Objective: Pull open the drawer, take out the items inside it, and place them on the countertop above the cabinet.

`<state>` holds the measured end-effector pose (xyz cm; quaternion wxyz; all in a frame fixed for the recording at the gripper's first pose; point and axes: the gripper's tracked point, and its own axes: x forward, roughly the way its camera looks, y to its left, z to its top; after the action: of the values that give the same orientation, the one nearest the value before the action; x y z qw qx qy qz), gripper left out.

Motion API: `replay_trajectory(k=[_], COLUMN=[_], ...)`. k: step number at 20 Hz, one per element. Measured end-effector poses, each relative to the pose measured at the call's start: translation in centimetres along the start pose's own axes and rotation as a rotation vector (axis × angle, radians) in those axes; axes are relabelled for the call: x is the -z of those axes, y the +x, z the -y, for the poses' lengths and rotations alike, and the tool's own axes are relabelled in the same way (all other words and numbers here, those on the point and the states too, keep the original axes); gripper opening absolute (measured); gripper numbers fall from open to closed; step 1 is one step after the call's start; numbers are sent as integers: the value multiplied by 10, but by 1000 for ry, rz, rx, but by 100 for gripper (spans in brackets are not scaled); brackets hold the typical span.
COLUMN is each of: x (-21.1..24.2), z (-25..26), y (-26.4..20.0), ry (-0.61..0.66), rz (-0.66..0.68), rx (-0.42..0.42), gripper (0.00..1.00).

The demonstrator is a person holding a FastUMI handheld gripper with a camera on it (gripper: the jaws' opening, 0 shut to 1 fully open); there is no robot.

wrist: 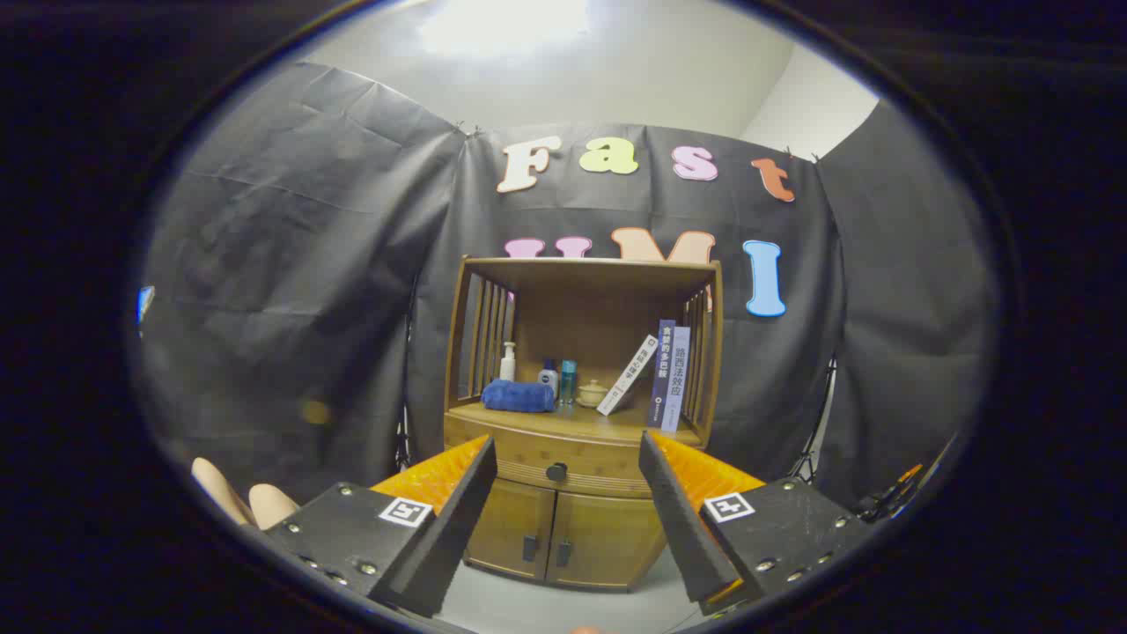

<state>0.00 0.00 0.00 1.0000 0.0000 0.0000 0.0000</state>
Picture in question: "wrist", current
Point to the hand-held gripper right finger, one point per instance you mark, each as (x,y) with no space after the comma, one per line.
(682,528)

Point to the wooden cabinet door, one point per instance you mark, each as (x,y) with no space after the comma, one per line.
(506,528)
(607,537)

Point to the white bottle with blue cap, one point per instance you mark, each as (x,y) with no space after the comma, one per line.
(548,379)

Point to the blue folded towel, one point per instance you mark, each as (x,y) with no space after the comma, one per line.
(518,396)

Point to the white pump bottle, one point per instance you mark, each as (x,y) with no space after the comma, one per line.
(508,368)

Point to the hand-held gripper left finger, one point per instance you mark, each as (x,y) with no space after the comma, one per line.
(458,528)

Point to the lavender book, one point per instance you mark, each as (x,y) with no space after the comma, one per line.
(678,379)

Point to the clear blue bottle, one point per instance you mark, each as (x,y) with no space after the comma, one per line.
(569,383)

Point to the wooden cabinet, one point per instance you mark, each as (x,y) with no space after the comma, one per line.
(572,308)

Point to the white book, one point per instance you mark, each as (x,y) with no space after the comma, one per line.
(627,377)

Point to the black backdrop cloth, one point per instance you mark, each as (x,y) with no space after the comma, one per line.
(308,264)

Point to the wooden drawer with black knob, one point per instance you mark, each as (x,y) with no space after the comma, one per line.
(528,453)

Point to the dark navy book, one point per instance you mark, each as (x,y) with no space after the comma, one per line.
(662,379)

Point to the cream lidded teacup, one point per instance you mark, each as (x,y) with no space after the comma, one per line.
(592,393)

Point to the wooden countertop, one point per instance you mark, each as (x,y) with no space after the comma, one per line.
(581,423)

